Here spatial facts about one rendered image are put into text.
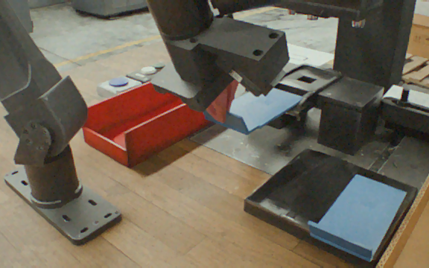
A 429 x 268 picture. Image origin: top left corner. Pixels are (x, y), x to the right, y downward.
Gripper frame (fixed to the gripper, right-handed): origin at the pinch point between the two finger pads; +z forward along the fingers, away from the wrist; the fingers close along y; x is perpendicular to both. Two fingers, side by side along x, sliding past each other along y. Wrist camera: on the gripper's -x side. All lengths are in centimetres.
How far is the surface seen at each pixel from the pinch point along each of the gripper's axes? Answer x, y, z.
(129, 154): 11.7, -8.9, 5.1
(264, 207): -9.5, -5.7, 6.1
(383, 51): -5.2, 39.9, 18.8
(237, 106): 1.7, 4.7, 3.7
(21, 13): 436, 108, 141
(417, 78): 34, 222, 198
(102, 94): 35.1, 0.7, 11.3
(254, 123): -3.2, 2.2, 2.4
